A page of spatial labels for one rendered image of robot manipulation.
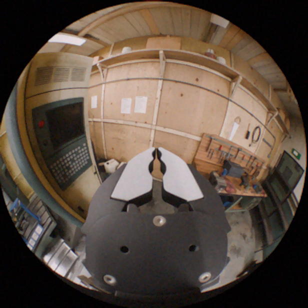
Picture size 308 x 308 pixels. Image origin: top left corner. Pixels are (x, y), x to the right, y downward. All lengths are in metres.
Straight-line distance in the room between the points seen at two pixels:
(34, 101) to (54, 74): 0.23
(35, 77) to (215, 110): 2.06
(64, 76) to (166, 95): 1.37
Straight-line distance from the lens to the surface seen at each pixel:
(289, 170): 3.68
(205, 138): 1.59
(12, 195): 1.75
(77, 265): 1.03
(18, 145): 0.31
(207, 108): 1.61
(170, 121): 1.55
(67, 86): 0.83
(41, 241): 1.24
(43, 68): 0.85
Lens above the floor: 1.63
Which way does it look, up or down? 32 degrees down
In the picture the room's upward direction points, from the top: 9 degrees clockwise
